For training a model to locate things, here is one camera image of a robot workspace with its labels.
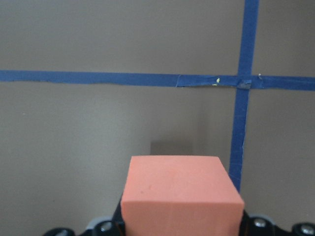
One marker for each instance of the orange foam cube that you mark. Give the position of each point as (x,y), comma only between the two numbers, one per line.
(180,195)

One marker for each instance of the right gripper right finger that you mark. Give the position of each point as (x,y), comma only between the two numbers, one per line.
(259,225)

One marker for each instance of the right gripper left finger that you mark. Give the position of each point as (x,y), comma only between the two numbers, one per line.
(107,225)

